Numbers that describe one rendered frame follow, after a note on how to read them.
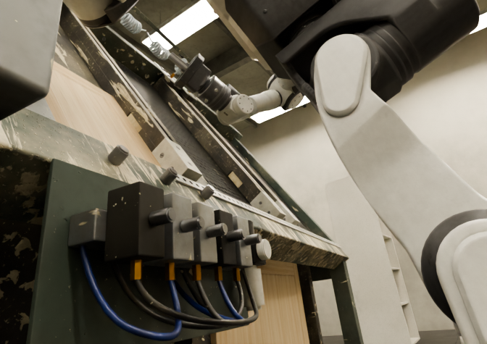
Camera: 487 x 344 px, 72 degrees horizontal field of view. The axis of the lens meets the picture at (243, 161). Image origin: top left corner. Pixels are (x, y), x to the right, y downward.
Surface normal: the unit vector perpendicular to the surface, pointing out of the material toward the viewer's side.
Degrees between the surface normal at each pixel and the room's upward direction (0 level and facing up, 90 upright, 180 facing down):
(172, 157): 90
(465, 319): 90
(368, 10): 90
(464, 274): 90
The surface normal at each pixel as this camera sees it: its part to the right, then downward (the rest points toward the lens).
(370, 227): -0.56, -0.27
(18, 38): 0.88, -0.27
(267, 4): -0.37, -0.16
